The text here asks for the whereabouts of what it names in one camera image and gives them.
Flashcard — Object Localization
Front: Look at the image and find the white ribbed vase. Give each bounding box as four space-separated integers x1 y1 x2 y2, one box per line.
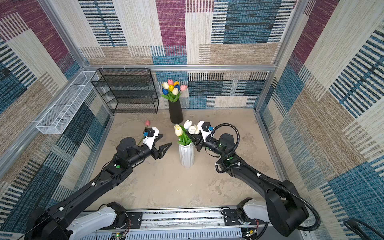
179 143 195 168

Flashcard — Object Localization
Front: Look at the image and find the black tapered vase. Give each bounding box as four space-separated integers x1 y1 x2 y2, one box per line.
169 100 184 124

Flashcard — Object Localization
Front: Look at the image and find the light pink tulip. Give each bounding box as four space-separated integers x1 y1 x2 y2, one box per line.
180 85 188 92

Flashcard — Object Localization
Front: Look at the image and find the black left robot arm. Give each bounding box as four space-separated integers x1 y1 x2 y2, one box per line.
23 128 172 240

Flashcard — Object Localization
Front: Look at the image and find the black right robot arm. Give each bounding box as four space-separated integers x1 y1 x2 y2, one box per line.
187 133 321 237

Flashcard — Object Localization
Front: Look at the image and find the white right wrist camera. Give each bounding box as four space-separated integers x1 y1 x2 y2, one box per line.
197 121 214 142

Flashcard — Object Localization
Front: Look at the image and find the black wire shelf rack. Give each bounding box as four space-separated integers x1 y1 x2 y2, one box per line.
91 68 159 114

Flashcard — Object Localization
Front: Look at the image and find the aluminium front rail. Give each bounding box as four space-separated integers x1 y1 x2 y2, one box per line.
53 205 307 232

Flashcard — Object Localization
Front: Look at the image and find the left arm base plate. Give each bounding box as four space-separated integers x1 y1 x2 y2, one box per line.
101 212 143 230

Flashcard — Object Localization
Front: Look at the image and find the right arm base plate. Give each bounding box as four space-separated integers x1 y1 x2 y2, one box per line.
220 207 265 227

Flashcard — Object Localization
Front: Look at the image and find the white mesh wall basket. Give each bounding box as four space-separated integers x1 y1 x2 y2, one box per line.
36 71 95 135

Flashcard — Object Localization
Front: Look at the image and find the black cable at corner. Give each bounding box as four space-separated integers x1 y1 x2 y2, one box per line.
343 218 384 240

